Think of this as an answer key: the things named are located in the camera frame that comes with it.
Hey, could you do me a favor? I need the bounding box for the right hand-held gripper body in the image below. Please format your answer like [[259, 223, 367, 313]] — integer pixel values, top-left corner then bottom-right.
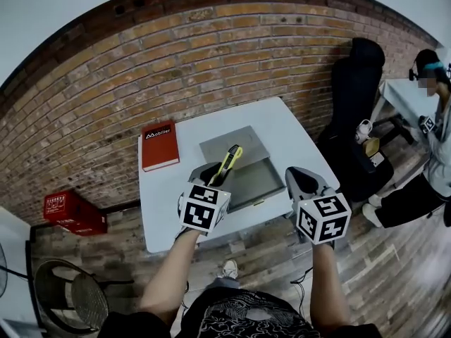
[[287, 185, 352, 250]]

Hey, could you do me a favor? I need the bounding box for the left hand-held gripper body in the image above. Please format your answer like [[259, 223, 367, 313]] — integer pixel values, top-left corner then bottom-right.
[[175, 174, 233, 241]]

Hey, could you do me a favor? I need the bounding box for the yellow utility knife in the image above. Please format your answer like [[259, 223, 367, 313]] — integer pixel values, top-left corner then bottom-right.
[[207, 144, 244, 188]]

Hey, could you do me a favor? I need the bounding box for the grey box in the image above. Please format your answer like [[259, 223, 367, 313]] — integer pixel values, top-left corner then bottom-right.
[[199, 125, 287, 213]]

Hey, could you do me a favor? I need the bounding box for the person's right forearm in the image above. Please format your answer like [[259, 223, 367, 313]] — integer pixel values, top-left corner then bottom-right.
[[309, 242, 354, 332]]

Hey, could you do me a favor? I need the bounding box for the person's left forearm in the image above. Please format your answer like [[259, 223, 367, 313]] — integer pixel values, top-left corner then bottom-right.
[[138, 228, 202, 325]]

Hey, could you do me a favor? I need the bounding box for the red book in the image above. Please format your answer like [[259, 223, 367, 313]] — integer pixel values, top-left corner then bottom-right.
[[141, 120, 181, 173]]

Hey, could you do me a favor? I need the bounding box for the tan object on chair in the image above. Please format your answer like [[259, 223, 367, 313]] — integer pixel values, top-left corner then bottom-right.
[[362, 137, 381, 158]]

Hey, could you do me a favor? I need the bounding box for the person's white shoe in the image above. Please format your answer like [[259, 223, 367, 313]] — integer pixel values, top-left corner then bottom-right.
[[222, 259, 240, 280]]

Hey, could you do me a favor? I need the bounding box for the white device on chair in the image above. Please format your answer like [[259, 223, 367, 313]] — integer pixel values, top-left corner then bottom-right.
[[354, 118, 374, 144]]

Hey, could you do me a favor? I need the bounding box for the person's grey trouser leg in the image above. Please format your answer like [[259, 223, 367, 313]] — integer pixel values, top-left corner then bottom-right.
[[206, 275, 241, 292]]

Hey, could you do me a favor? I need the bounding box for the black office chair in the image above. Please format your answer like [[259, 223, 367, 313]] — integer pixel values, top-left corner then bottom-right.
[[316, 37, 396, 204]]

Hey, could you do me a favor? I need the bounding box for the person's black patterned shirt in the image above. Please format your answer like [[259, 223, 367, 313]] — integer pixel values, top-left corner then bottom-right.
[[175, 287, 320, 338]]

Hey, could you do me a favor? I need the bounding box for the white side table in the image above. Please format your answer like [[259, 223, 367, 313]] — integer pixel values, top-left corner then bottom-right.
[[369, 79, 442, 146]]

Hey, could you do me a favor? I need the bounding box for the red plastic crate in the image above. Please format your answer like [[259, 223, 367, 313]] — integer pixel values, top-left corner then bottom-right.
[[43, 190, 108, 237]]

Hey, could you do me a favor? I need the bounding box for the black mesh stool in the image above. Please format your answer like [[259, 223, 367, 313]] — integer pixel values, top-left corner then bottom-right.
[[33, 258, 135, 334]]

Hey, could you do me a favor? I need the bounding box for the black cable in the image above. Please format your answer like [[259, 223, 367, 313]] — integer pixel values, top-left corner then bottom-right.
[[289, 265, 315, 318]]

